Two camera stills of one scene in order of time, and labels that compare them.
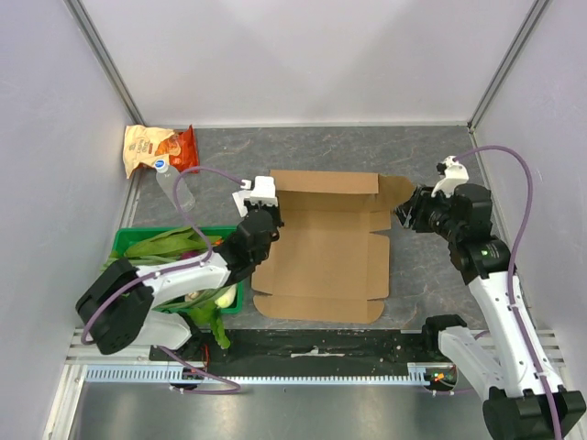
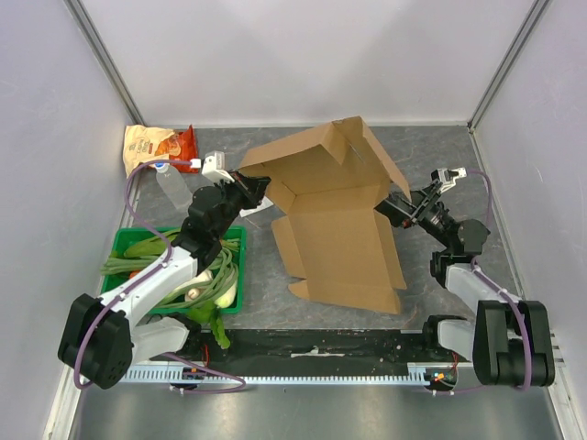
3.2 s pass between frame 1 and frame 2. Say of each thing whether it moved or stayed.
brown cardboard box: moved
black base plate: stayed
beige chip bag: stayed
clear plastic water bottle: stayed
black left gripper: moved
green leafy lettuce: stayed
